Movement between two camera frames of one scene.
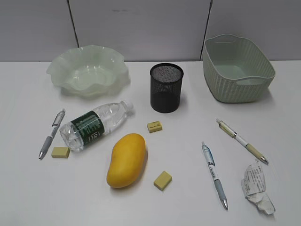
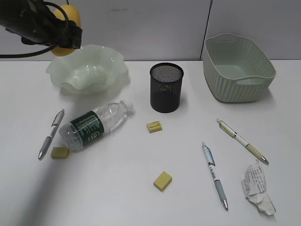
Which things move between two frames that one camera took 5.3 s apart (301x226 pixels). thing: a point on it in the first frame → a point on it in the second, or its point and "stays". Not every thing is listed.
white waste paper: [253, 186] stays
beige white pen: [228, 130] stays
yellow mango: [128, 157] → [74, 14]
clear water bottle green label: [82, 130] stays
